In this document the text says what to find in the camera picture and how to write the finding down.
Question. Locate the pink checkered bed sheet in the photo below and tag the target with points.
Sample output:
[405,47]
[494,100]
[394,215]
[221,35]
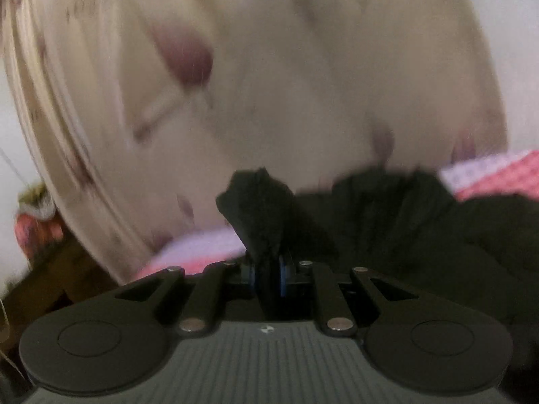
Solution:
[497,172]

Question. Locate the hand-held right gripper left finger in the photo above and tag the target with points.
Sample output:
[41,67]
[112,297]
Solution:
[251,281]

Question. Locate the black jacket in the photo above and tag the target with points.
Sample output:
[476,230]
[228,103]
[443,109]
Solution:
[379,227]

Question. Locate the cream leaf print curtain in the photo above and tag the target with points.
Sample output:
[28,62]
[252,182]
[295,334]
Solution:
[273,92]

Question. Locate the pink and green cloth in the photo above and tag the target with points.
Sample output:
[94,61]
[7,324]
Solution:
[36,223]

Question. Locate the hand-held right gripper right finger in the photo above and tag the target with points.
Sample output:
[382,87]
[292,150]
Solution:
[283,281]

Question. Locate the brown wooden furniture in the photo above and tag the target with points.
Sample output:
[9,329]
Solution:
[50,273]

